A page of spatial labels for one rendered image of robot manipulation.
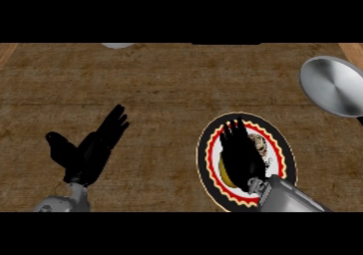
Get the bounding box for black red patterned plate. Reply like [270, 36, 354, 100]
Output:
[194, 112, 298, 213]

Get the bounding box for pale round object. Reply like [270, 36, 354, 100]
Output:
[101, 42, 138, 50]

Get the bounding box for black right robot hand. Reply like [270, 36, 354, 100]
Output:
[218, 117, 270, 195]

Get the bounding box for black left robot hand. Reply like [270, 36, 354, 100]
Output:
[45, 104, 132, 187]

